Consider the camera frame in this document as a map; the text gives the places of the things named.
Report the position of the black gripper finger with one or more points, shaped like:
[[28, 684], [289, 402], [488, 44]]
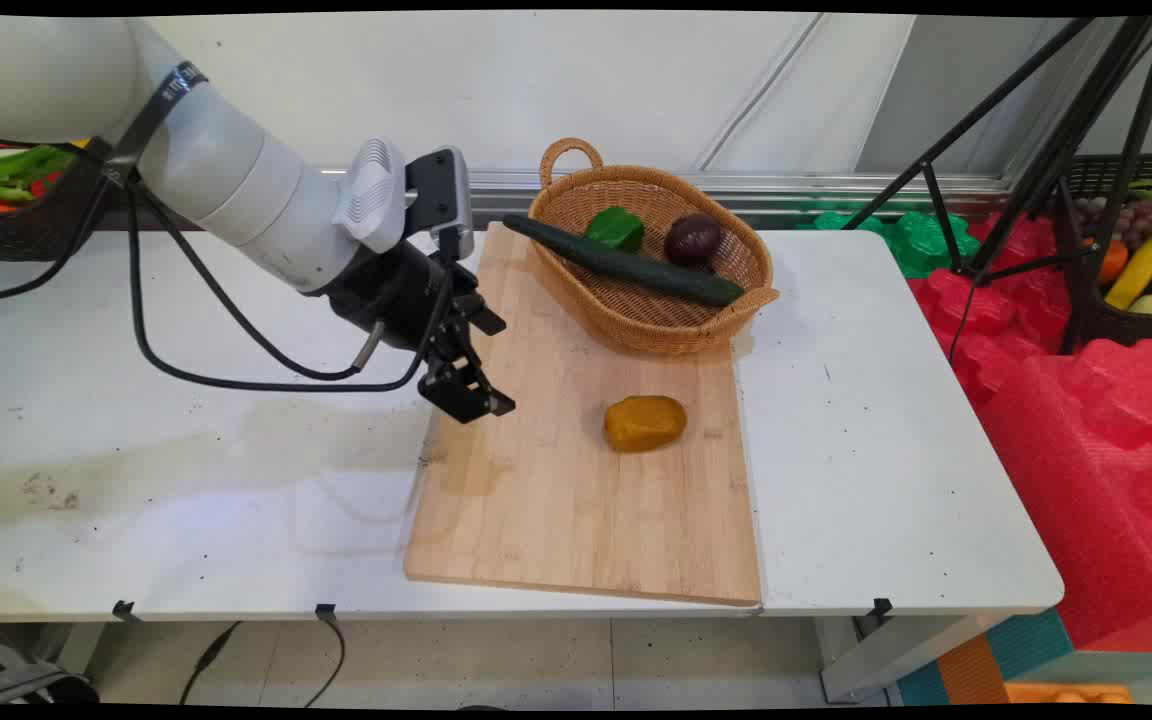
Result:
[[481, 316], [463, 393]]

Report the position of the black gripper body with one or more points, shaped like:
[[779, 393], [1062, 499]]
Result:
[[391, 290]]

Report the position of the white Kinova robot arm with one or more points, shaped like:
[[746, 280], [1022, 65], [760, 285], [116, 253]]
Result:
[[226, 170]]

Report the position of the bamboo cutting board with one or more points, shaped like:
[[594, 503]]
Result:
[[576, 470]]

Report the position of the dark green cucumber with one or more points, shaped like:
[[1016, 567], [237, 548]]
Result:
[[626, 263]]

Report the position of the green bell pepper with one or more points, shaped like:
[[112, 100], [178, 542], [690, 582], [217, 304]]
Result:
[[616, 228]]

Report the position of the woven wicker basket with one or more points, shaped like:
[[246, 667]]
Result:
[[651, 250]]

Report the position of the purple red onion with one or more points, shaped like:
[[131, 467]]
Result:
[[692, 240]]

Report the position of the black crate of vegetables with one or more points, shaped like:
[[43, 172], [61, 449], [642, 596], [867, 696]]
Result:
[[21, 205]]

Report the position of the green foam block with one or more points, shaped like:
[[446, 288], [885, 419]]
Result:
[[911, 240]]

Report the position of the red foam block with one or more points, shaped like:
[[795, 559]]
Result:
[[1076, 440]]

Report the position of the black crate of fruit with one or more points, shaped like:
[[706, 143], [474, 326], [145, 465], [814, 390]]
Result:
[[1131, 250]]

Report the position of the yellow banana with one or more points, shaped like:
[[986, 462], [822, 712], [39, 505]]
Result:
[[1136, 268]]

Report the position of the purple grape bunch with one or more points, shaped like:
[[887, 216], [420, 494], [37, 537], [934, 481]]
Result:
[[1131, 220]]

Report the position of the orange foam mat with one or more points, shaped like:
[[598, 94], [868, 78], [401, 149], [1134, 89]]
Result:
[[1066, 692]]

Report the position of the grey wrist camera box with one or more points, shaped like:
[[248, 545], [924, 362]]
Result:
[[438, 192]]

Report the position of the black camera tripod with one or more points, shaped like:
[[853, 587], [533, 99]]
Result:
[[1056, 150]]

